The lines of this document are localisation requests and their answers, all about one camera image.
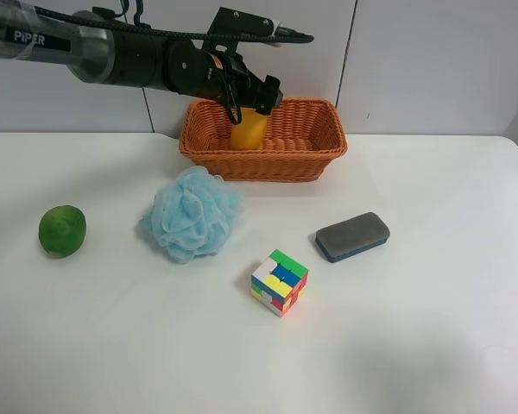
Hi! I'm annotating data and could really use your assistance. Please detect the yellow mango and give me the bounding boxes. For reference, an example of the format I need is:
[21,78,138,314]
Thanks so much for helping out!
[229,108,268,150]

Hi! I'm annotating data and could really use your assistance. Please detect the blue mesh bath sponge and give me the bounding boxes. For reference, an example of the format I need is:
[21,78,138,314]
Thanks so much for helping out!
[139,166,242,264]

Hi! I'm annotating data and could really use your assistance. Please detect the green lemon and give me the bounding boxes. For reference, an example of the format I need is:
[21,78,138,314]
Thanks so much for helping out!
[38,205,86,258]

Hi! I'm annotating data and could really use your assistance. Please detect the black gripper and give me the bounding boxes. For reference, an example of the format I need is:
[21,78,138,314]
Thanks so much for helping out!
[161,40,283,125]

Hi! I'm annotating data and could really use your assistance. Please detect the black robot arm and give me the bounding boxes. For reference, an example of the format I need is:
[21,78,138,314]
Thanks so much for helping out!
[0,1,283,125]

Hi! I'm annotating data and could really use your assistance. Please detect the orange woven basket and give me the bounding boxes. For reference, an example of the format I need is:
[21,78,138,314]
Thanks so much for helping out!
[179,97,348,182]

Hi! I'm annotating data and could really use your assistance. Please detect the multicoloured puzzle cube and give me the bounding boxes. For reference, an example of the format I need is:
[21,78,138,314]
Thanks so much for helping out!
[250,249,309,317]

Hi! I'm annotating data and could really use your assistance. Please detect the grey blue board eraser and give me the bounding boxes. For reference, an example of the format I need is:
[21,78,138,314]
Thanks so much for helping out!
[315,212,390,263]

